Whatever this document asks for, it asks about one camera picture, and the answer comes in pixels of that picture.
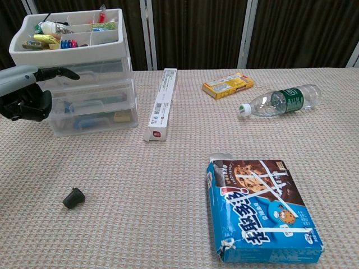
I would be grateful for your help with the left robot hand grey black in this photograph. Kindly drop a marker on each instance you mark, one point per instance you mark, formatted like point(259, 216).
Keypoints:
point(16, 79)

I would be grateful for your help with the small yellow carton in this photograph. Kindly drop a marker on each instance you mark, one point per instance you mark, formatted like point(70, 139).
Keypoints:
point(123, 116)

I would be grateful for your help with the white plastic bottle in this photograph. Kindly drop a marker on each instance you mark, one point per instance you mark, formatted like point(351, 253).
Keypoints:
point(50, 27)

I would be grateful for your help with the green plastic strip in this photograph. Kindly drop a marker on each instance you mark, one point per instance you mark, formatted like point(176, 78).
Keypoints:
point(113, 98)

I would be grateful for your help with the silver metal clips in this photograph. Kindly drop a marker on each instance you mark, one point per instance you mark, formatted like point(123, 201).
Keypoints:
point(63, 28)

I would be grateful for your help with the blue cookie box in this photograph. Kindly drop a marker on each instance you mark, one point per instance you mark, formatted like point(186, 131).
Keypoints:
point(266, 210)

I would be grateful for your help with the white partition post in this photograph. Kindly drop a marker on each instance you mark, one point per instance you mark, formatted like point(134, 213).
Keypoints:
point(148, 33)
point(246, 33)
point(354, 56)
point(28, 5)

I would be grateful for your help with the green flat packet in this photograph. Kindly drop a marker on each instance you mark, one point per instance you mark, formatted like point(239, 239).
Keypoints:
point(105, 26)

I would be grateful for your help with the white plastic drawer organizer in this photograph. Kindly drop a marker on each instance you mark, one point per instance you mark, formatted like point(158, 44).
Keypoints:
point(70, 56)

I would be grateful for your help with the olive crumpled packet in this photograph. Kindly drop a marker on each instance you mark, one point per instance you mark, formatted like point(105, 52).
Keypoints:
point(31, 45)

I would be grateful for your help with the clear bottle green label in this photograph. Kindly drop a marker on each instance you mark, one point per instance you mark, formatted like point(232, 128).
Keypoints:
point(289, 98)

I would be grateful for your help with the long white toothpaste box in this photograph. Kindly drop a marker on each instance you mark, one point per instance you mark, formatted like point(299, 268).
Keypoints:
point(161, 109)

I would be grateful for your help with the clear plastic drawer empty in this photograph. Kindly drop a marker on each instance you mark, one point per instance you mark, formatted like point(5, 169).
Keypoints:
point(112, 70)

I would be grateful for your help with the small yellow box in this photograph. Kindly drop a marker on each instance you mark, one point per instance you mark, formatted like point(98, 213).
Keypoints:
point(224, 85)

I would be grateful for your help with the yellow-green packet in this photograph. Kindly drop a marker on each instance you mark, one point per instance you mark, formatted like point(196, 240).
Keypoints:
point(45, 39)

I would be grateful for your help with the beige woven tablecloth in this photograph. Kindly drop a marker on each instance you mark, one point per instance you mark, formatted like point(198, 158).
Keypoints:
point(140, 196)

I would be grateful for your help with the small black cap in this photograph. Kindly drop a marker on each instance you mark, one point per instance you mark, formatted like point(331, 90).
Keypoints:
point(73, 198)

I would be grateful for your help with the coloured plastic rings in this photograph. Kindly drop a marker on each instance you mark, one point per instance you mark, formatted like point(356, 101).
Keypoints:
point(68, 44)

